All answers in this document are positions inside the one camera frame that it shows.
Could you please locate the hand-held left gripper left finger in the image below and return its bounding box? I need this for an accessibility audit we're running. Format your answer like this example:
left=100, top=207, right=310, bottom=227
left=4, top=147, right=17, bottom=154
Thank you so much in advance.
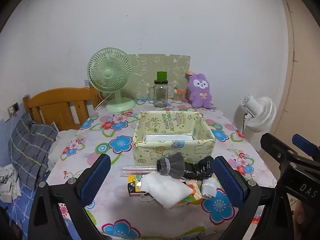
left=28, top=153, right=112, bottom=240

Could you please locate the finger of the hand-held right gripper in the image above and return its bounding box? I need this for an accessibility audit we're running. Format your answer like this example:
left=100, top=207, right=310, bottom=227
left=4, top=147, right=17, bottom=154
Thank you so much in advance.
left=292, top=134, right=320, bottom=160
left=260, top=132, right=304, bottom=167

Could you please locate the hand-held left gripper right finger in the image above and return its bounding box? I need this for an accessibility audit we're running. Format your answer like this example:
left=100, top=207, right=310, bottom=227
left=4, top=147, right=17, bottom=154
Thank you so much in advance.
left=213, top=156, right=293, bottom=240

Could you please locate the white beige cloth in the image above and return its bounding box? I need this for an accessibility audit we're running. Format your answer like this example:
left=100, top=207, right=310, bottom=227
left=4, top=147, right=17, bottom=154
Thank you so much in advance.
left=201, top=179, right=217, bottom=200

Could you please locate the black plastic bag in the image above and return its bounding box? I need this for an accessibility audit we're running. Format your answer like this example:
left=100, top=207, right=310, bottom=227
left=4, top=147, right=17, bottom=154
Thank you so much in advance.
left=184, top=156, right=215, bottom=180

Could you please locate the clear plastic tube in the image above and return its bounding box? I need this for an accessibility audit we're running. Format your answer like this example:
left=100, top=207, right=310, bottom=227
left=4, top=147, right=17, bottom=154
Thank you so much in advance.
left=119, top=165, right=160, bottom=178

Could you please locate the grey sock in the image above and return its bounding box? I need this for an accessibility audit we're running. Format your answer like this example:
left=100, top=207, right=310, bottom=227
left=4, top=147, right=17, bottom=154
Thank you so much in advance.
left=156, top=152, right=186, bottom=180

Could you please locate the yellow cartoon fabric storage box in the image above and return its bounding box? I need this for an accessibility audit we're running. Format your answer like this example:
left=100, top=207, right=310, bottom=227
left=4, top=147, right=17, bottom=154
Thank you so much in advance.
left=132, top=110, right=216, bottom=166

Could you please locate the person's right hand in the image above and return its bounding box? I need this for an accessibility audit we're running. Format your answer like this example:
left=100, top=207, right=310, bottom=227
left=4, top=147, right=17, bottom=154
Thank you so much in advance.
left=295, top=199, right=320, bottom=230

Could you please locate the white standing fan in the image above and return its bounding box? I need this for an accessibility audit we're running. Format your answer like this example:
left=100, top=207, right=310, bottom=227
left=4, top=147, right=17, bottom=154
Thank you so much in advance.
left=234, top=95, right=277, bottom=143

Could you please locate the white floral quilt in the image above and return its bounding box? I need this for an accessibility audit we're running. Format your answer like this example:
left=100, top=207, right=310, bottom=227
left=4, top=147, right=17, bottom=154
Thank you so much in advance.
left=47, top=129, right=85, bottom=170

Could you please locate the beige door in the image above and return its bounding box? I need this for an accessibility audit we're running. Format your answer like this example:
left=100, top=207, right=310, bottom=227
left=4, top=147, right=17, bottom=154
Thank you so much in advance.
left=280, top=0, right=320, bottom=155

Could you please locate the grey plaid pillow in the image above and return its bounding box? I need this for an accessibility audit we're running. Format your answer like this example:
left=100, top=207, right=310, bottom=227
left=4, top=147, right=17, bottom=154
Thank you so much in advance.
left=9, top=112, right=59, bottom=190

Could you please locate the wooden chair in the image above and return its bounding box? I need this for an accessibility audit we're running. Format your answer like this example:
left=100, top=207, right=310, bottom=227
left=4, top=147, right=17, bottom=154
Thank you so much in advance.
left=23, top=87, right=103, bottom=132

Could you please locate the blue checked bed sheet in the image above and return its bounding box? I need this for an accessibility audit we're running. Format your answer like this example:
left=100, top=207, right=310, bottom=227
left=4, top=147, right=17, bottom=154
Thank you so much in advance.
left=0, top=190, right=50, bottom=240

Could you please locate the white crumpled cloth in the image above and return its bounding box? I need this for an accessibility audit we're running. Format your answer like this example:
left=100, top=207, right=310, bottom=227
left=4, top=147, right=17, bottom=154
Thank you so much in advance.
left=0, top=164, right=22, bottom=203

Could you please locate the purple plush bunny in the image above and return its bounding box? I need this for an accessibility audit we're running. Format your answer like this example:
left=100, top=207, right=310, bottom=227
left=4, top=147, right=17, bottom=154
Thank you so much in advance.
left=185, top=70, right=213, bottom=109

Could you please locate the small jar with orange lid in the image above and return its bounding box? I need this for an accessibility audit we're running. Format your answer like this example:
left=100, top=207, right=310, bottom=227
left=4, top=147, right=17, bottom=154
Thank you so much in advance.
left=173, top=87, right=187, bottom=103

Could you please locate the green desk fan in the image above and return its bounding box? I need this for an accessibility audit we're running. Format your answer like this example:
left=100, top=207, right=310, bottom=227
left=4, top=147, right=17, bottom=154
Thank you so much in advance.
left=87, top=47, right=136, bottom=112

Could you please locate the glass jar with green lid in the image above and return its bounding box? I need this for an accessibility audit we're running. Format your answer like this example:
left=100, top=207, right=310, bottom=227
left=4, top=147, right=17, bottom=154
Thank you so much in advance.
left=149, top=71, right=170, bottom=107

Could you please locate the green printed board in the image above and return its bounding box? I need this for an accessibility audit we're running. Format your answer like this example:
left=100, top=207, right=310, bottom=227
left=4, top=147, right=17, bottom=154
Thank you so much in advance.
left=129, top=54, right=191, bottom=100

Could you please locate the white fan cable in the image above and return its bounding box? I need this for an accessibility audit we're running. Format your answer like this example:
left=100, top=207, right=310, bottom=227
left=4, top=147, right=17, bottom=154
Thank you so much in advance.
left=93, top=92, right=112, bottom=111

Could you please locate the wall socket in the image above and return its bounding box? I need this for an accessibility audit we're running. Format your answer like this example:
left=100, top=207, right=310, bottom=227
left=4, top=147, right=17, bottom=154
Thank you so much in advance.
left=7, top=102, right=20, bottom=114

